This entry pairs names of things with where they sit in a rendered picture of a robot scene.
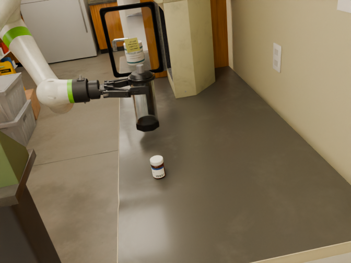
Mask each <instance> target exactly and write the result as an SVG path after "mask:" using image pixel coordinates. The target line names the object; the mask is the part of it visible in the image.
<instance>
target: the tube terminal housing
mask: <svg viewBox="0 0 351 263"><path fill-rule="evenodd" d="M159 6H160V8H161V9H162V10H163V12H164V16H165V23H166V31H167V39H168V43H169V51H170V62H171V70H172V78H173V81H172V79H171V77H170V75H169V72H168V70H167V74H168V80H169V82H170V85H171V88H172V90H173V93H174V95H175V98H182V97H188V96H192V95H197V94H198V93H200V92H201V91H203V90H204V89H206V88H207V87H208V86H210V85H211V84H213V83H214V82H215V67H214V51H213V34H212V18H211V8H210V0H163V3H162V4H158V8H159Z"/></svg>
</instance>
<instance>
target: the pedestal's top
mask: <svg viewBox="0 0 351 263"><path fill-rule="evenodd" d="M27 151H28V154H29V157H28V160H27V163H26V166H25V168H24V171H23V174H22V176H21V179H20V182H19V184H15V185H10V186H5V187H1V188H0V208H1V207H6V206H11V205H15V204H19V202H20V199H21V196H22V193H23V191H24V188H25V185H26V183H27V180H28V177H29V175H30V172H31V169H32V166H33V164H34V161H35V159H36V153H35V151H34V149H28V150H27Z"/></svg>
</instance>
